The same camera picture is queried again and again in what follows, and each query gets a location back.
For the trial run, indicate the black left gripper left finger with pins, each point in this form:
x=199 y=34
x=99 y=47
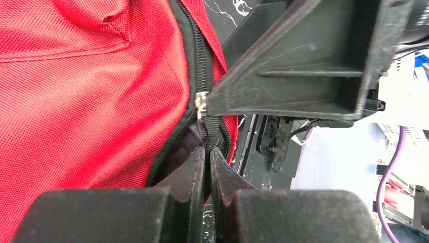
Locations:
x=171 y=211

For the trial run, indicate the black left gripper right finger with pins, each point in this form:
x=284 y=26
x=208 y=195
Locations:
x=245 y=214

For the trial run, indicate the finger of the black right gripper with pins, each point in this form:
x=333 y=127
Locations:
x=313 y=59

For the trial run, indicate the red student backpack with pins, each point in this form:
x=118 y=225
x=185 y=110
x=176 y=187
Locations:
x=92 y=92

